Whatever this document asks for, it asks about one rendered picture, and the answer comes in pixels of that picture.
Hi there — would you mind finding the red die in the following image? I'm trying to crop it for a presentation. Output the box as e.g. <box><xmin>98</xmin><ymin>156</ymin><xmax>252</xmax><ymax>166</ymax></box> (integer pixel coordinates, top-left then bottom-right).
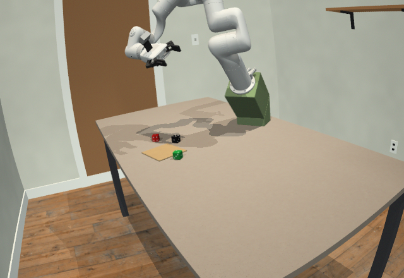
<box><xmin>152</xmin><ymin>134</ymin><xmax>160</xmax><ymax>142</ymax></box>

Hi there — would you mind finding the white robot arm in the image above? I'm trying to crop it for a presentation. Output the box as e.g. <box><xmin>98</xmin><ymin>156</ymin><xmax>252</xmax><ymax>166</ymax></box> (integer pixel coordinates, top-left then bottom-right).
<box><xmin>125</xmin><ymin>0</ymin><xmax>257</xmax><ymax>95</ymax></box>

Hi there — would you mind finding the green die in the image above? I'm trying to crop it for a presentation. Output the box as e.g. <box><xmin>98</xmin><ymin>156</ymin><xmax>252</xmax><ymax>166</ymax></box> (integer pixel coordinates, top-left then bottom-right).
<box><xmin>172</xmin><ymin>150</ymin><xmax>183</xmax><ymax>160</ymax></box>

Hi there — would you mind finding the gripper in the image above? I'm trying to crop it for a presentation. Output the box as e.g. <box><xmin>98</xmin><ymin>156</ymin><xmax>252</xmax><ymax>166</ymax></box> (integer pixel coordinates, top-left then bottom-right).
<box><xmin>140</xmin><ymin>41</ymin><xmax>181</xmax><ymax>68</ymax></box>

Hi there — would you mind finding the tan flat mat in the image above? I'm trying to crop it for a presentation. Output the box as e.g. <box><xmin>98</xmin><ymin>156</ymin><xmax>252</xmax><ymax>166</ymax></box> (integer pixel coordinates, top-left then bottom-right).
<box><xmin>142</xmin><ymin>143</ymin><xmax>187</xmax><ymax>162</ymax></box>

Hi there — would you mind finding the black die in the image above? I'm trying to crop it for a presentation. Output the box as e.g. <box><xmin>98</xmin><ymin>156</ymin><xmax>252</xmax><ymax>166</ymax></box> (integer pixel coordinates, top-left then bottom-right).
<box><xmin>171</xmin><ymin>135</ymin><xmax>181</xmax><ymax>143</ymax></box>

